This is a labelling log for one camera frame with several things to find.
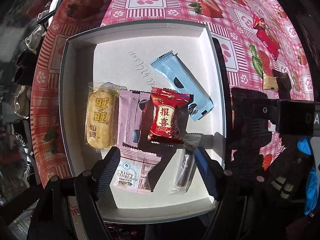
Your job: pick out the blue gloved hand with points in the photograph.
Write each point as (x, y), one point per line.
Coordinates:
(312, 184)

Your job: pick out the yellow rice cracker packet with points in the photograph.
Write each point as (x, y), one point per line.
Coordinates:
(102, 114)

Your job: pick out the white shallow cardboard box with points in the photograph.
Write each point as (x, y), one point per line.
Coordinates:
(143, 86)

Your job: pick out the red chinese candy packet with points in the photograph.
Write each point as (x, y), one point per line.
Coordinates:
(164, 127)

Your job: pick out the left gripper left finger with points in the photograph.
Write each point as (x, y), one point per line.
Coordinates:
(103, 172)

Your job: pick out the gold brown snack bar packet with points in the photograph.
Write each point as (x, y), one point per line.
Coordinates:
(270, 82)

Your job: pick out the red snack wrapper top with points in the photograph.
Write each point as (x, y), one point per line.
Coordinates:
(258, 23)

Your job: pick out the white crispy cranberry snack packet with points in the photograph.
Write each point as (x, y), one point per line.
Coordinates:
(133, 169)

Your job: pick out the strawberry pattern pink tablecloth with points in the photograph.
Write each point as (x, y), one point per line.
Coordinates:
(228, 20)

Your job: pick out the red long snack wrapper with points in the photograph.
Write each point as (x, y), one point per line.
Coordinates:
(269, 43)

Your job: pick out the blue wafer packet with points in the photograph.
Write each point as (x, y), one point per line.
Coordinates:
(175, 71)

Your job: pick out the pink wafer packet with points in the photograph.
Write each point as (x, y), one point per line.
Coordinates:
(132, 105)

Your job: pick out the clear dark snack bar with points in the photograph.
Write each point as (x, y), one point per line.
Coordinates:
(186, 166)

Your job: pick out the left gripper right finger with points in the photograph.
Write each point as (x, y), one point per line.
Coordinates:
(211, 173)

